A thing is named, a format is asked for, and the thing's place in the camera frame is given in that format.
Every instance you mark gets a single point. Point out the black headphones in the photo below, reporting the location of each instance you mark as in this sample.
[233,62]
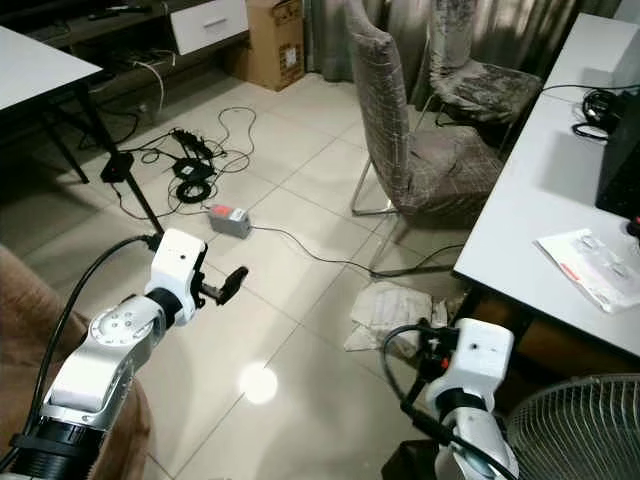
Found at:
[600,108]

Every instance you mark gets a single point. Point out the small black power brick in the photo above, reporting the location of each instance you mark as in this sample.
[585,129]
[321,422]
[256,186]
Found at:
[117,165]

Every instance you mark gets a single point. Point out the grey white pillow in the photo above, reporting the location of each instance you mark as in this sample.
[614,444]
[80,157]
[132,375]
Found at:
[390,310]

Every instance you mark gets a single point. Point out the black monitor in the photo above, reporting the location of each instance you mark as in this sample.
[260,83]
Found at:
[622,150]

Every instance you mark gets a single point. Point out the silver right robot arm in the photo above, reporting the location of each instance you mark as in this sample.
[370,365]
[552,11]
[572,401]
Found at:
[472,440]

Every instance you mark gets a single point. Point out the dark wooden TV cabinet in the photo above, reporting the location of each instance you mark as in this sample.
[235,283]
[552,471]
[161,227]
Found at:
[140,38]

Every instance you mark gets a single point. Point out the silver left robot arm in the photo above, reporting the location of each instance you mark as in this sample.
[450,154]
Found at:
[105,345]

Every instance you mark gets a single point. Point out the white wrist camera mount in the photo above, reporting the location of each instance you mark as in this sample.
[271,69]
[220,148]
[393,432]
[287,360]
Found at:
[180,262]
[475,355]

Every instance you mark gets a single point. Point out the white table with black legs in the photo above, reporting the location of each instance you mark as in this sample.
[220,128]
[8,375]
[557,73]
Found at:
[50,70]

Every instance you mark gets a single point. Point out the grey striped curtain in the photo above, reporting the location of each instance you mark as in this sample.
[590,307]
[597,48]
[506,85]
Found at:
[320,30]

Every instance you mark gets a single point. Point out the clear plastic paper packet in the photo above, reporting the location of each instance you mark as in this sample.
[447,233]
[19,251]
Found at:
[595,265]

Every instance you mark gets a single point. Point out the long white desk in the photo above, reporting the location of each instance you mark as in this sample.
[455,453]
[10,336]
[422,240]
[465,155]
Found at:
[540,200]

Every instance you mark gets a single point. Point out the grey fan grille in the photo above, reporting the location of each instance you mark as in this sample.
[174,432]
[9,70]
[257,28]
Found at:
[575,430]

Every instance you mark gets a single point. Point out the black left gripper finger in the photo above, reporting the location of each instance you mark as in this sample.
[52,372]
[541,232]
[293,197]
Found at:
[232,292]
[238,274]

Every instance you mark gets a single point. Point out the grey power adapter red label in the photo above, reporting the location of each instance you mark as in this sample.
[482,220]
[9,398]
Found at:
[230,220]

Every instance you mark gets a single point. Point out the brown round sofa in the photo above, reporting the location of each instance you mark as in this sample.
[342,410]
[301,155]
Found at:
[20,320]

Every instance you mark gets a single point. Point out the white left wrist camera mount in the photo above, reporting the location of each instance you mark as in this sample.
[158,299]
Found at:
[180,262]

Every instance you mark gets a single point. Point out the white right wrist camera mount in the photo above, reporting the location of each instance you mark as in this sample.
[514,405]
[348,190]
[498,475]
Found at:
[475,355]

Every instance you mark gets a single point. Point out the grey checked high-back chair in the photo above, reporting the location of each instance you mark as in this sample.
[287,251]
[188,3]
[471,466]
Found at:
[420,150]

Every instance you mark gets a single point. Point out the brown cardboard box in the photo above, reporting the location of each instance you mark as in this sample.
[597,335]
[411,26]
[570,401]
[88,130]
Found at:
[275,45]

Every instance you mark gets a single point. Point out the black base block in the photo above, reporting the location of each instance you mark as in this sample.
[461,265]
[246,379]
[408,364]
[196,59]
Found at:
[410,462]

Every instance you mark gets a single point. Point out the grey patterned chair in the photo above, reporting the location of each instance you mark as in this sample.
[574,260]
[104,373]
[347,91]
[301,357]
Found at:
[485,92]

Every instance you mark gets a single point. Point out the white cabinet drawer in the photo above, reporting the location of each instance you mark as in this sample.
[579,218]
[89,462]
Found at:
[208,22]

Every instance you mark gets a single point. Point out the black power strip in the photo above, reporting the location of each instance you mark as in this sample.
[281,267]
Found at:
[192,145]

